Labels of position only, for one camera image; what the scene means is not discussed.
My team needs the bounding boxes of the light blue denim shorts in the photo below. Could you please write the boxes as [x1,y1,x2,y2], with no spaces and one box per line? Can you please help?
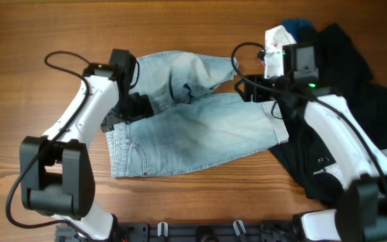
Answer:
[106,50,289,177]

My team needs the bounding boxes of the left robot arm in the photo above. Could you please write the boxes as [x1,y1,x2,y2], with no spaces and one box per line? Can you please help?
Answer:
[12,60,153,241]

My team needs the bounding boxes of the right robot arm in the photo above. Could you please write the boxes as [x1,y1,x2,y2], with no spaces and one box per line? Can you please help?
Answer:
[237,75,387,241]

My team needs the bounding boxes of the white red garment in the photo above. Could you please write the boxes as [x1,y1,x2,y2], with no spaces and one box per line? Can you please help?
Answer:
[263,25,296,79]

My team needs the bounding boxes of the navy blue garment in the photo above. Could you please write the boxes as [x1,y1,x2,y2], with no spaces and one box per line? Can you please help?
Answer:
[281,17,314,42]

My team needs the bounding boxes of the black garment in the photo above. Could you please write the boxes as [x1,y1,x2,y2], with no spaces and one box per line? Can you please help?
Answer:
[270,24,387,206]

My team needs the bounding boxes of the left black cable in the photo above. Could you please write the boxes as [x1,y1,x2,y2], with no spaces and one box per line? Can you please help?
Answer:
[5,50,140,236]

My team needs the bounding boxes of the black cable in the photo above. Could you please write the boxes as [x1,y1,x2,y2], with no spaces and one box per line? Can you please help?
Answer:
[5,50,140,236]
[230,41,387,242]

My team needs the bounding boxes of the right black cable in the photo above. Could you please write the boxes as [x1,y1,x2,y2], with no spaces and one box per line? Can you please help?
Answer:
[230,41,387,242]

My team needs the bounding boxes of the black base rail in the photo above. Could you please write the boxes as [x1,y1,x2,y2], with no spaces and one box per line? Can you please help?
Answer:
[54,220,302,242]

